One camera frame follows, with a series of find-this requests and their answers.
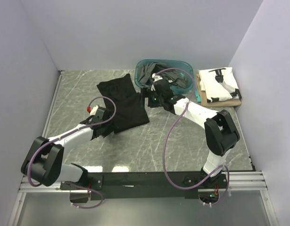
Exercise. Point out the folded white printed t shirt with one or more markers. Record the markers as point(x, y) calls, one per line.
point(219, 84)

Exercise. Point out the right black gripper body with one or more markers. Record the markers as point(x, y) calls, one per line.
point(154, 100)

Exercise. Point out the aluminium frame rail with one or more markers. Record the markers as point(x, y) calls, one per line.
point(239, 181)

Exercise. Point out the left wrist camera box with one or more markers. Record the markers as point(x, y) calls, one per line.
point(92, 110)

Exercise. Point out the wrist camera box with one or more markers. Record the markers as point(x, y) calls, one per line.
point(92, 110)
point(156, 77)

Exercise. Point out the black t shirt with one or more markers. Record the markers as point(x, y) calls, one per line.
point(129, 112)

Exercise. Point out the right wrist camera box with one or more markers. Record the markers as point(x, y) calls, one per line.
point(156, 77)

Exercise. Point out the grey t shirt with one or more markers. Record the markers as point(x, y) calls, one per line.
point(172, 76)

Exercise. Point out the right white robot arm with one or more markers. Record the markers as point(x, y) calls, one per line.
point(220, 130)

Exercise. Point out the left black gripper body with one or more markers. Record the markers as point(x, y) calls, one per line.
point(108, 128)

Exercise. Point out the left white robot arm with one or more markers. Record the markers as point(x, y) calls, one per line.
point(44, 161)

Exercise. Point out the teal plastic basket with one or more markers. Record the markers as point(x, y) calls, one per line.
point(182, 67)

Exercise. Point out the black mounting beam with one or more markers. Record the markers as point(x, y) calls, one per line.
point(116, 185)

